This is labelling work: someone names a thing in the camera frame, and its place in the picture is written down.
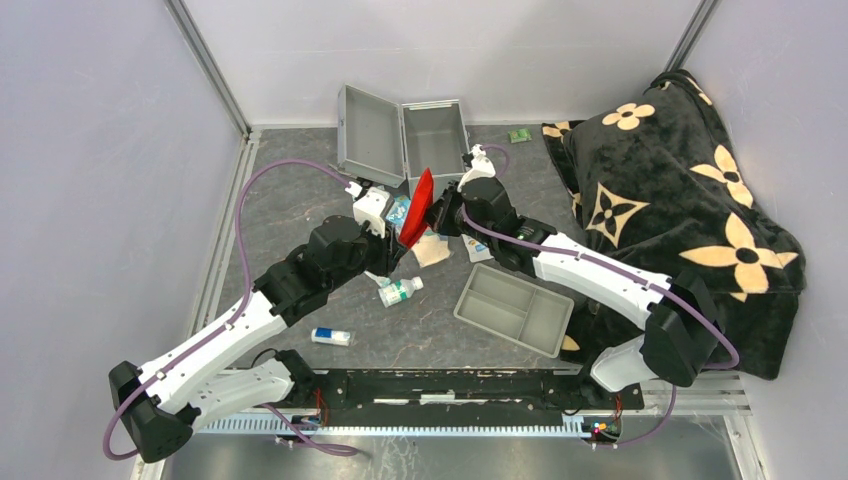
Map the blue white small box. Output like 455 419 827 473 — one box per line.
310 327 353 347

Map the black floral blanket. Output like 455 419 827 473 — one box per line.
541 69 806 380

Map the blue cotton ball bag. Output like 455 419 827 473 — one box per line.
385 195 411 232

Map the red first aid pouch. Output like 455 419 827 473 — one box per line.
398 168 434 249

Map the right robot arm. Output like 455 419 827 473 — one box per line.
414 177 725 408

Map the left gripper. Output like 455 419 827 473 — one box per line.
327 217 408 291

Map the small green packet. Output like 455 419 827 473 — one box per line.
508 128 532 144

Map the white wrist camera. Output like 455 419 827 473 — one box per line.
457 144 496 192
345 181 394 238

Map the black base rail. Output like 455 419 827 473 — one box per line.
280 369 645 428

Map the white gauze packet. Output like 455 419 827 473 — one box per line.
462 235 493 263

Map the grey metal case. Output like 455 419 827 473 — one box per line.
337 84 470 196

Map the grey divider tray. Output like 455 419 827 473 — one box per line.
453 264 575 358

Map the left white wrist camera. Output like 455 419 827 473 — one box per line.
345 181 394 238

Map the white green-label bottle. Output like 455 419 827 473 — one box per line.
378 276 423 308

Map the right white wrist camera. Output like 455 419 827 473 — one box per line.
457 144 496 192

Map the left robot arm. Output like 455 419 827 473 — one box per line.
102 216 409 463

